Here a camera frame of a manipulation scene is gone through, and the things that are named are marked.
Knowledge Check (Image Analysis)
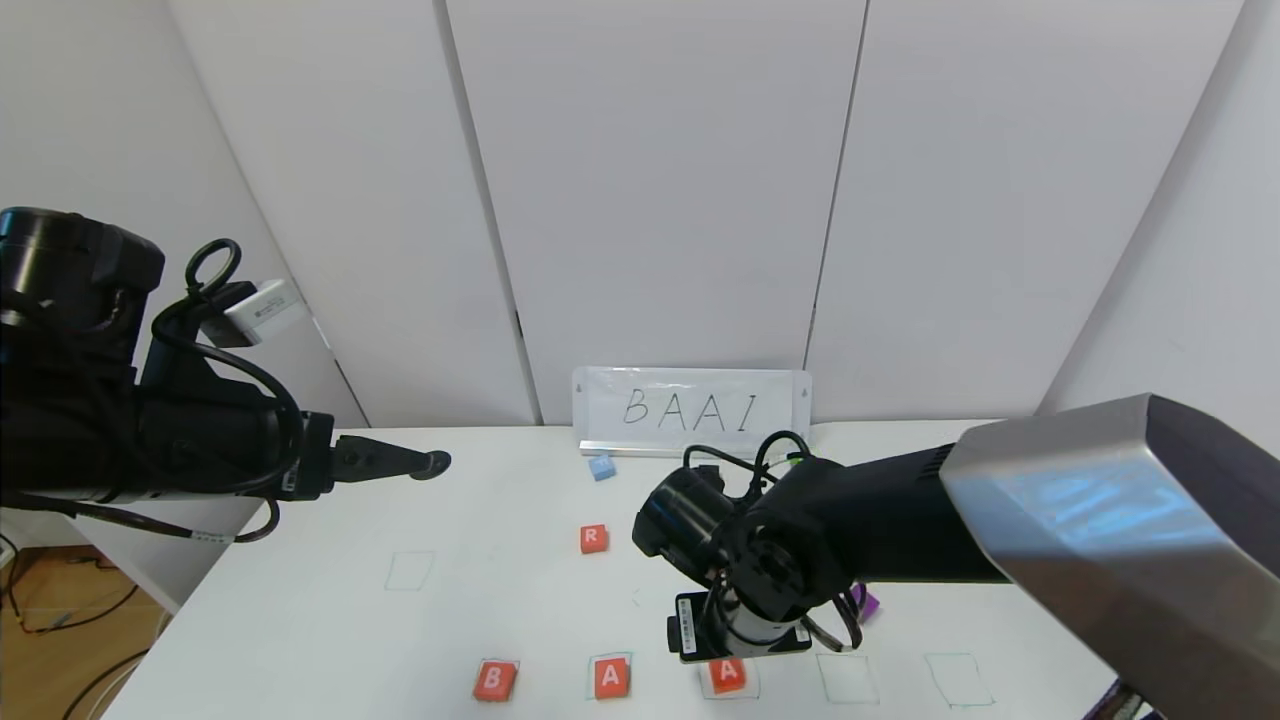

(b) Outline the orange letter B block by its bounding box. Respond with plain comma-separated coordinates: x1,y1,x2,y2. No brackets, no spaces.
473,660,519,704

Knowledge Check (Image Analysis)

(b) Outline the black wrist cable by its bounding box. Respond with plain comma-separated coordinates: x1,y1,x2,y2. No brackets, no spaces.
683,430,867,654
0,238,307,546

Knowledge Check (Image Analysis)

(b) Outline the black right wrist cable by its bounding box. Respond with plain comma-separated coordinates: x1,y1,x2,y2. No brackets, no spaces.
683,430,867,654

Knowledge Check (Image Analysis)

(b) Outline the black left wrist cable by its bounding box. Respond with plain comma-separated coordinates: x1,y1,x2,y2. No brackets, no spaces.
0,238,307,546

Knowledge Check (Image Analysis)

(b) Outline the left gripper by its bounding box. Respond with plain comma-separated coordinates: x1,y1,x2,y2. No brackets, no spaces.
162,398,452,501

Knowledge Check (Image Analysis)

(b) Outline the white sign reading BAAI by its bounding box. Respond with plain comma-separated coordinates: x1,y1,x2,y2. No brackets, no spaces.
572,366,813,461

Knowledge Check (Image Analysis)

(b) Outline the thin black floor cable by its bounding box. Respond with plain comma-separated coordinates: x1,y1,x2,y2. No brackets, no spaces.
0,545,143,637
63,650,153,720

